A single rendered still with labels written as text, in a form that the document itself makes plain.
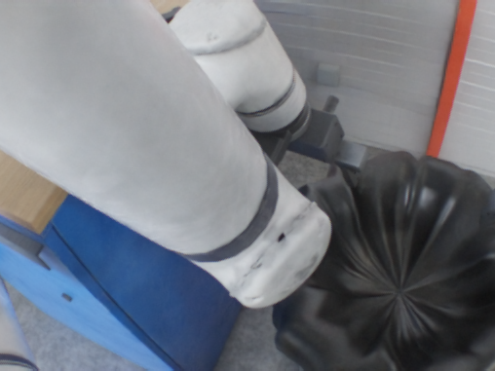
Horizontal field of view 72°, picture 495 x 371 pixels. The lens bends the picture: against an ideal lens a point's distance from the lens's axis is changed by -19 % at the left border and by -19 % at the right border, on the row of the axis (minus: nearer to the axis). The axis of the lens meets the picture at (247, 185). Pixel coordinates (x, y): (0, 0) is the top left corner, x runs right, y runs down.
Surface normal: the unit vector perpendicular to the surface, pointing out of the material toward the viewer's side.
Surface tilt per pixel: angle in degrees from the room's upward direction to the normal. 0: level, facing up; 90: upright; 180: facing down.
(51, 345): 0
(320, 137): 25
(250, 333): 0
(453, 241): 42
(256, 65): 90
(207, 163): 87
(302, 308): 6
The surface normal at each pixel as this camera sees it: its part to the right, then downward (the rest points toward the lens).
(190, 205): 0.56, 0.62
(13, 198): -0.11, -0.64
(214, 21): -0.30, -0.33
